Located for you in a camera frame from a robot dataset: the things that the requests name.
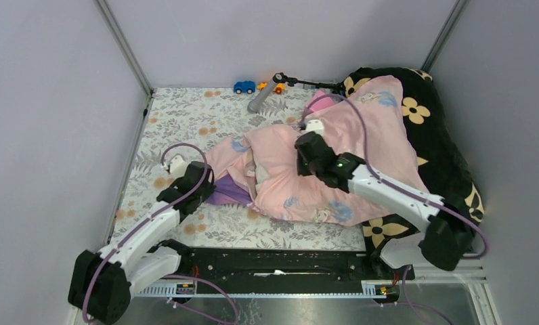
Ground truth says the pink pillow with princess print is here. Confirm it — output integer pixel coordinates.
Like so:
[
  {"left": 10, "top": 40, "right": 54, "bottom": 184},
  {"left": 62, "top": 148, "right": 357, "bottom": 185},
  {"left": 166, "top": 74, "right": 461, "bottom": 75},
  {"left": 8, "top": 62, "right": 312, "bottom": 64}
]
[{"left": 206, "top": 76, "right": 426, "bottom": 226}]

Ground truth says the white pillow with yellow edge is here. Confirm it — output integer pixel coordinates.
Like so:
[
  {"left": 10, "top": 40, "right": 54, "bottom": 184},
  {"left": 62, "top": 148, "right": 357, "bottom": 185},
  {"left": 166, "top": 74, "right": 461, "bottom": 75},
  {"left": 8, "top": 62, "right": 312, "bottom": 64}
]
[{"left": 245, "top": 160, "right": 270, "bottom": 192}]

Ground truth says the black blanket with yellow flowers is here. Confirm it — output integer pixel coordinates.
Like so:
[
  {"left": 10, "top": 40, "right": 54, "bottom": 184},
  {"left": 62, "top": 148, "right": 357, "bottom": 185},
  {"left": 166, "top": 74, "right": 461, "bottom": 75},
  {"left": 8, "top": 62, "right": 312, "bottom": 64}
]
[{"left": 341, "top": 66, "right": 484, "bottom": 252}]

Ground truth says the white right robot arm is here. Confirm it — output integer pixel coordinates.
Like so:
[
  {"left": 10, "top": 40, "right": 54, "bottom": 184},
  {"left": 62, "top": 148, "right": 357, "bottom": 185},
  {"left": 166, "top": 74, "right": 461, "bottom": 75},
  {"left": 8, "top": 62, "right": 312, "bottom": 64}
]
[{"left": 295, "top": 131, "right": 475, "bottom": 279}]

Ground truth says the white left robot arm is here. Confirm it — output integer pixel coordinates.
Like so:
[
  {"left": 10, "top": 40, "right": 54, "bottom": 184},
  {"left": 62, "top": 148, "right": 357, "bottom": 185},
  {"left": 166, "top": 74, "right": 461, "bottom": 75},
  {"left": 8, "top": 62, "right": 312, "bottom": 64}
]
[{"left": 68, "top": 161, "right": 215, "bottom": 324}]

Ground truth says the floral patterned bed sheet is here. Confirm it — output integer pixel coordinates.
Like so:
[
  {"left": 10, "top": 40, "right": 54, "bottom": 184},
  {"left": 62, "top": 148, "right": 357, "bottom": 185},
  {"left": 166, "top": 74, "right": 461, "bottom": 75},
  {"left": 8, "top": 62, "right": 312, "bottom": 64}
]
[{"left": 110, "top": 88, "right": 365, "bottom": 251}]

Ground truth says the pink metronome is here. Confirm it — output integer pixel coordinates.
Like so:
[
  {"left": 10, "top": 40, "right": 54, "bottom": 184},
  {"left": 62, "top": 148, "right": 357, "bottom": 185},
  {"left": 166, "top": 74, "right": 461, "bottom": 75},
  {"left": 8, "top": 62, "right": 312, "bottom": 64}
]
[{"left": 308, "top": 90, "right": 336, "bottom": 112}]

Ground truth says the orange toy car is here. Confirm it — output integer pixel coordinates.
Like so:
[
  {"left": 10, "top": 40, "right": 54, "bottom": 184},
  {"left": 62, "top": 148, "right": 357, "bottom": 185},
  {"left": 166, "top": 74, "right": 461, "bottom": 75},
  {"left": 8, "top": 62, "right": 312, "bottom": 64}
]
[{"left": 257, "top": 81, "right": 287, "bottom": 95}]

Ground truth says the blue toy car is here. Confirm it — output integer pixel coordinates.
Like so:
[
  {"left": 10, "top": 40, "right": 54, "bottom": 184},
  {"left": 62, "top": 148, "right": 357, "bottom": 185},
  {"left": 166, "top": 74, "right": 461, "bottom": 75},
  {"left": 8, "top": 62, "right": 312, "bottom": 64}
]
[{"left": 233, "top": 81, "right": 257, "bottom": 94}]

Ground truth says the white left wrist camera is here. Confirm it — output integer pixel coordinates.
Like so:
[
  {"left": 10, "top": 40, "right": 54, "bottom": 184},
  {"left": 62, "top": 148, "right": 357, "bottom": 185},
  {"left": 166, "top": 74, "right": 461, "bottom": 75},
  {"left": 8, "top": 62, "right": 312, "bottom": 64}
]
[{"left": 163, "top": 154, "right": 189, "bottom": 179}]

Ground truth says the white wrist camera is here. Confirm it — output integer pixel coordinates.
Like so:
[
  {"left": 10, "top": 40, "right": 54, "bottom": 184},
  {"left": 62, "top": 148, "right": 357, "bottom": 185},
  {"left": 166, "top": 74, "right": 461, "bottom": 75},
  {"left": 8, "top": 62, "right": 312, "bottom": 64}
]
[
  {"left": 163, "top": 154, "right": 189, "bottom": 179},
  {"left": 303, "top": 119, "right": 324, "bottom": 135}
]

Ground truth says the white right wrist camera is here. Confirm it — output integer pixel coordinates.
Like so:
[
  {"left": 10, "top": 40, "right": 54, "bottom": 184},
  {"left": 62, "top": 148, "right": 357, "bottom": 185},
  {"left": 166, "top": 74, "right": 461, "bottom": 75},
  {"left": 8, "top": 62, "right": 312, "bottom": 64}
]
[{"left": 303, "top": 119, "right": 324, "bottom": 135}]

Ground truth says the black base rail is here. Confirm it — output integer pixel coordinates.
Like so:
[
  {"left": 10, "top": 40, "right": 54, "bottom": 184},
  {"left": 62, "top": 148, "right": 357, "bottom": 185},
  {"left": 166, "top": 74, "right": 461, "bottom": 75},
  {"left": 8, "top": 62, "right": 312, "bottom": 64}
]
[{"left": 150, "top": 240, "right": 414, "bottom": 296}]

